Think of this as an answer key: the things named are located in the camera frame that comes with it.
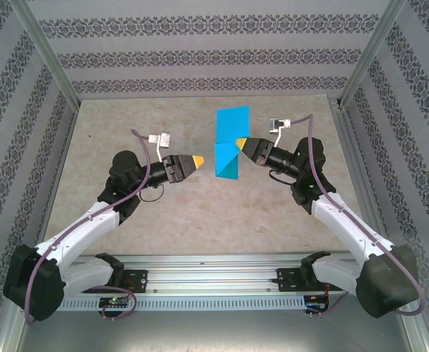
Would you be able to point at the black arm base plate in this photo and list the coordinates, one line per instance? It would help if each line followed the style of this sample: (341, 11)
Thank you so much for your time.
(141, 280)
(285, 278)

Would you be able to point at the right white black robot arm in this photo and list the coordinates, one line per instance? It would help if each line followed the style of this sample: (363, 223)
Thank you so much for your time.
(346, 223)

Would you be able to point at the aluminium frame post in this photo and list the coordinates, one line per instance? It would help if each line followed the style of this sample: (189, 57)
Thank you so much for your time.
(49, 55)
(372, 55)

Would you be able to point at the grey sheet metal panel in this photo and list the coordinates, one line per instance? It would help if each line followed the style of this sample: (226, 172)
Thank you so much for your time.
(214, 330)

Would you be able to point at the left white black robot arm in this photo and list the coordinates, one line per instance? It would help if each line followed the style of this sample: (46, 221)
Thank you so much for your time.
(82, 227)

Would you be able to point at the aluminium side rail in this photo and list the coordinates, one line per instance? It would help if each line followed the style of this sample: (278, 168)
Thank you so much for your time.
(359, 176)
(54, 183)

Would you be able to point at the blue paper sheet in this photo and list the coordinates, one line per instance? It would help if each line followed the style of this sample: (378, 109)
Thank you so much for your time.
(232, 124)

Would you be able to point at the aluminium mounting rail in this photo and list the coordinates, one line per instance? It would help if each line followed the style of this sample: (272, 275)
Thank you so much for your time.
(207, 275)

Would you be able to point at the small circuit board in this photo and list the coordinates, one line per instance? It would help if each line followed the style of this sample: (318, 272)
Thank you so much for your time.
(115, 302)
(315, 302)

